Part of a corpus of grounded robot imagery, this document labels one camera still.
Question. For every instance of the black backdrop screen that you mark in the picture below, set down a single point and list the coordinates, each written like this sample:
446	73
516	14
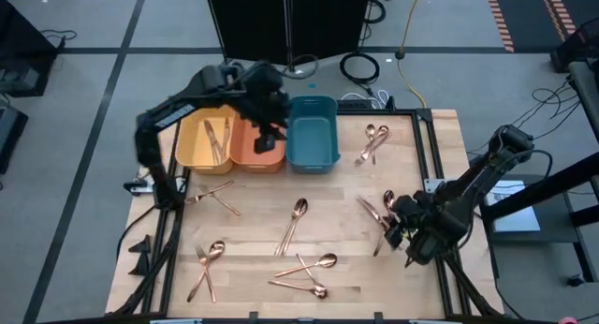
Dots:
252	24

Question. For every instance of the yellow plastic bin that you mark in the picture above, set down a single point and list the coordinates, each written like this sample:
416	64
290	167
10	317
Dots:
192	151

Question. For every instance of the black clamp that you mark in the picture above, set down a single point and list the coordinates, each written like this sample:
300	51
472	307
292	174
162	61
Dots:
135	187

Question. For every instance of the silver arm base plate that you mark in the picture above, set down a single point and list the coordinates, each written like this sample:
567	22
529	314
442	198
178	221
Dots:
433	186

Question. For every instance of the black desk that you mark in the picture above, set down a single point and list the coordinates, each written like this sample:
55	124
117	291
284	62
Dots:
23	48

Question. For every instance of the grey desk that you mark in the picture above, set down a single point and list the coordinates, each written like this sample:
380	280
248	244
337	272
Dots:
587	99

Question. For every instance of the grey metal plate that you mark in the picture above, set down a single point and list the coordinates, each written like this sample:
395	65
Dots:
515	216

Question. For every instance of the silver aluminium extrusion piece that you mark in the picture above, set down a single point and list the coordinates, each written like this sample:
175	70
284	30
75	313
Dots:
175	321
435	321

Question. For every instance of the small black floor object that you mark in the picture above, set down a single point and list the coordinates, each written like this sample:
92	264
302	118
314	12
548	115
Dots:
575	280

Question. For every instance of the pink object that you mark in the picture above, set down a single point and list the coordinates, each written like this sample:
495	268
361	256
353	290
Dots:
568	320

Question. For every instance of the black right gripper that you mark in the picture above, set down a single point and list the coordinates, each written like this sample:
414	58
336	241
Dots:
428	237

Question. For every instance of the black power strip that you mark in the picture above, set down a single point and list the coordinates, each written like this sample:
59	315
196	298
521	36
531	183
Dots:
360	106

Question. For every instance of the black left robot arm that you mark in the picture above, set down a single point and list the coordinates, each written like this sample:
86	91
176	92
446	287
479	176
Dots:
147	146

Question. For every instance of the black triangular bracket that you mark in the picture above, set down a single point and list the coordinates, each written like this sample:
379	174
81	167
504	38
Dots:
142	268
145	246

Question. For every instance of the black base platform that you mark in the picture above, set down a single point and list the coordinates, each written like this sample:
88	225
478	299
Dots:
552	249

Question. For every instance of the black aluminium table frame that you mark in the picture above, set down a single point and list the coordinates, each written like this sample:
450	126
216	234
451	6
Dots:
416	141

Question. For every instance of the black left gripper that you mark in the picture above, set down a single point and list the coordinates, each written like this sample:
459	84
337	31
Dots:
264	97

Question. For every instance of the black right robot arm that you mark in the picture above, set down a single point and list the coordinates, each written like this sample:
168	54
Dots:
475	181

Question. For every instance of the orange plastic bin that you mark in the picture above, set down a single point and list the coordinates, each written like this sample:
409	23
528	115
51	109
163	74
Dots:
243	155

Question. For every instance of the black equipment case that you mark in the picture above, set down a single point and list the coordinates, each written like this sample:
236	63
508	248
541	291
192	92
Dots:
11	136

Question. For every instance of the teal plastic bin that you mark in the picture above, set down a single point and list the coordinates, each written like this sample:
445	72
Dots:
311	136

